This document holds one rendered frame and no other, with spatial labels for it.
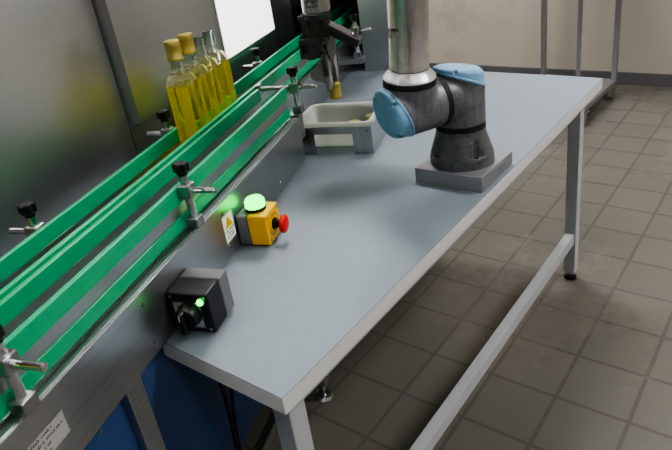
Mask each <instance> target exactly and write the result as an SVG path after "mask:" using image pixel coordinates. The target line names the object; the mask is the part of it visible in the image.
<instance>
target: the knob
mask: <svg viewBox="0 0 672 450"><path fill-rule="evenodd" d="M174 320H175V322H176V323H177V325H178V326H179V327H180V331H181V334H182V335H187V334H188V332H189V330H192V329H194V328H195V327H196V326H197V325H198V324H199V323H200V322H201V320H202V313H201V311H200V310H199V309H198V308H197V307H196V306H195V305H193V304H190V303H183V304H181V305H180V306H179V307H178V309H177V311H176V313H175V315H174Z"/></svg>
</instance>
